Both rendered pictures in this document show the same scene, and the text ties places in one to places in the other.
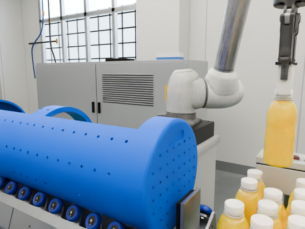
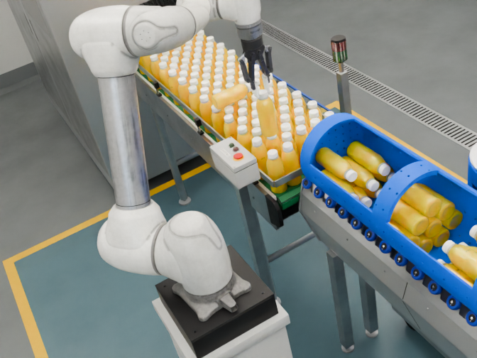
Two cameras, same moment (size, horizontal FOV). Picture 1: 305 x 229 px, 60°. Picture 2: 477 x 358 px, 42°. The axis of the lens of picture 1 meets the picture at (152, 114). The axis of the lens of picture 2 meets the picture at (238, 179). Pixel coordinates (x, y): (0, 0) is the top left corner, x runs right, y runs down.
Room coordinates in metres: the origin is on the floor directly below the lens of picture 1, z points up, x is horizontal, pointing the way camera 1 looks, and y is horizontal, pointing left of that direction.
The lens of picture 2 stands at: (2.32, 0.77, 2.44)
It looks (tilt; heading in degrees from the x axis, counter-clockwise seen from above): 37 degrees down; 217
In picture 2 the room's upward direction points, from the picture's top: 14 degrees counter-clockwise
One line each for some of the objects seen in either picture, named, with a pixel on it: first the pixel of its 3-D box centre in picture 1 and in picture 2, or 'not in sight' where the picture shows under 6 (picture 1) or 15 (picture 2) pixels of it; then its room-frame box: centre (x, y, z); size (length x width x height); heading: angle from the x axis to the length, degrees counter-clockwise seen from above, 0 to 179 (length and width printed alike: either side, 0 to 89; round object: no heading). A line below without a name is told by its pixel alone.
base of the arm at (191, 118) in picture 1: (177, 116); (212, 285); (1.37, -0.13, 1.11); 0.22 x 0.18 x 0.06; 64
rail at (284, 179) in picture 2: not in sight; (317, 162); (0.56, -0.16, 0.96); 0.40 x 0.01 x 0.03; 148
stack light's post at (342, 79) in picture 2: not in sight; (352, 171); (0.09, -0.22, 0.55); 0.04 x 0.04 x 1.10; 58
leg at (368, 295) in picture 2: not in sight; (367, 288); (0.58, 0.01, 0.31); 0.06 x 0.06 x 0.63; 58
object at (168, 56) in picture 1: (169, 56); not in sight; (2.65, -0.17, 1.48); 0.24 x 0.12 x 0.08; 65
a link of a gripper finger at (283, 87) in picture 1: (284, 80); (265, 84); (0.60, -0.30, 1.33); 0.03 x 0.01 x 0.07; 58
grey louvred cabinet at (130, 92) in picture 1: (112, 123); not in sight; (3.10, 0.48, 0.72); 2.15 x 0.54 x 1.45; 57
